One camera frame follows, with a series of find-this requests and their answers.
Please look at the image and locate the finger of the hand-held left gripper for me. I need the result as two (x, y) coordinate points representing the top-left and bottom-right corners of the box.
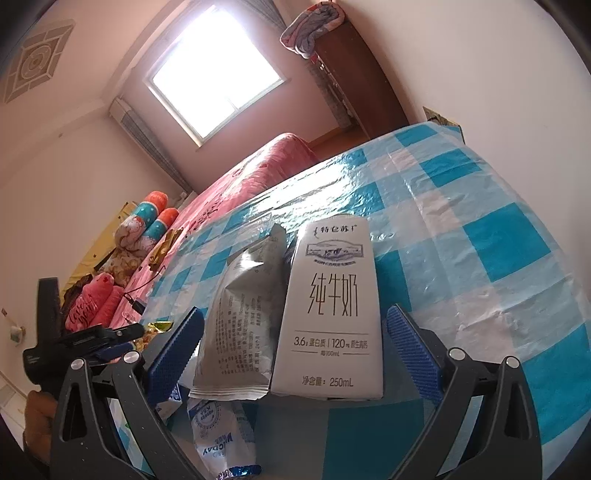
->
(91, 342), (136, 365)
(56, 322), (147, 348)

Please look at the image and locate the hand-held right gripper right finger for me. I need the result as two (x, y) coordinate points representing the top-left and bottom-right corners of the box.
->
(385, 304), (541, 480)

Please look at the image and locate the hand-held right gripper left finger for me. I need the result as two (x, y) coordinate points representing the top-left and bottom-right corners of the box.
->
(50, 305), (206, 480)

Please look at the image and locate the grey foil pouch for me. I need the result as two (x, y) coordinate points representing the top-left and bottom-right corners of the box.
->
(188, 223), (289, 401)

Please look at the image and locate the white blue plastic packet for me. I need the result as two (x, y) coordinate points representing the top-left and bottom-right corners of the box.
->
(187, 397), (262, 480)

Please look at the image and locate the white milk carton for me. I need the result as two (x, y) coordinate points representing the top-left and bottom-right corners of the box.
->
(270, 215), (386, 400)

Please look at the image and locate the person's left forearm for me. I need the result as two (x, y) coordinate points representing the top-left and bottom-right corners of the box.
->
(21, 418), (58, 468)

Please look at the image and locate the person's left hand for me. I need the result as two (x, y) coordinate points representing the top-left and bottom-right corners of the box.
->
(25, 390), (60, 424)

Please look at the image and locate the gold foil wrapper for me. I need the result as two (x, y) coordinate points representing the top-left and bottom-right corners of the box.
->
(133, 318), (175, 354)

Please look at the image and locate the pink pillow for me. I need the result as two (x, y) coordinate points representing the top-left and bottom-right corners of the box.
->
(65, 272), (125, 333)

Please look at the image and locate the small blue white carton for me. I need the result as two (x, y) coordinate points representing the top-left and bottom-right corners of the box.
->
(154, 388), (184, 420)

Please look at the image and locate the yellow headboard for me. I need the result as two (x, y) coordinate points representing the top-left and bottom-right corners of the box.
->
(69, 200), (139, 296)

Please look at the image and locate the gold ribbon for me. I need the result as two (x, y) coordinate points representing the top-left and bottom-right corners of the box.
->
(154, 228), (181, 261)

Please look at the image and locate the orange teal bolster pillow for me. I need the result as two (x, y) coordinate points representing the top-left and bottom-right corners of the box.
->
(131, 191), (168, 232)
(147, 208), (180, 247)

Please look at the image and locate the blue white checked tablecloth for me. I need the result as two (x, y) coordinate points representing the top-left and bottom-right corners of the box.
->
(139, 122), (585, 480)

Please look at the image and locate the bed with pink sheet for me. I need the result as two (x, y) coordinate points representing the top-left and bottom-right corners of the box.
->
(104, 133), (319, 333)

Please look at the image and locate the grey checked curtain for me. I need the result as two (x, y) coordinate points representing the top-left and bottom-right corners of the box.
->
(245, 0), (289, 28)
(121, 111), (191, 197)

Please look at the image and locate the cardboard box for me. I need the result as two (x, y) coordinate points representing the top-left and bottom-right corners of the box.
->
(422, 106), (462, 132)

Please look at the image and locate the brown wooden wardrobe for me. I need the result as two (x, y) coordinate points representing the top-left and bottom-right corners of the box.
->
(314, 21), (409, 139)

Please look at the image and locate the window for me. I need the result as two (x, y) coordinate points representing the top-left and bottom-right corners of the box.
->
(147, 4), (284, 144)

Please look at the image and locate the folded floral blanket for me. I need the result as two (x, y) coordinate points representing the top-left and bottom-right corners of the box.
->
(280, 0), (346, 58)

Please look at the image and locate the black cable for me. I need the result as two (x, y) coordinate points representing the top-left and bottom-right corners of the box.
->
(122, 265), (167, 315)

